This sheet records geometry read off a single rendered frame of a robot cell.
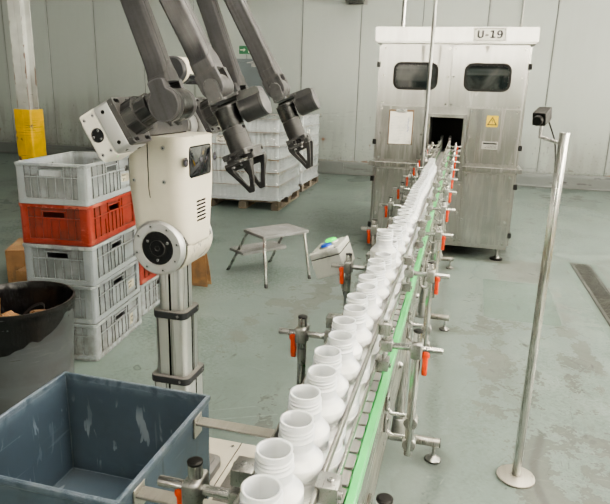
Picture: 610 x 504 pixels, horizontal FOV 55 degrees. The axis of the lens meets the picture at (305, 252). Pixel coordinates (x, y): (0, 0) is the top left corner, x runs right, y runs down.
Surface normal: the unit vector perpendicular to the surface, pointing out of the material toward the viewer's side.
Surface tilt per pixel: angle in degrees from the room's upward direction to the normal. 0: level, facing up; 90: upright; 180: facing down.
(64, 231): 90
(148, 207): 101
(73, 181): 90
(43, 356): 94
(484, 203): 90
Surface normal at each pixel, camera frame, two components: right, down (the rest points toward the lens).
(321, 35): -0.25, 0.25
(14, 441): 0.97, 0.10
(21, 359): 0.40, 0.31
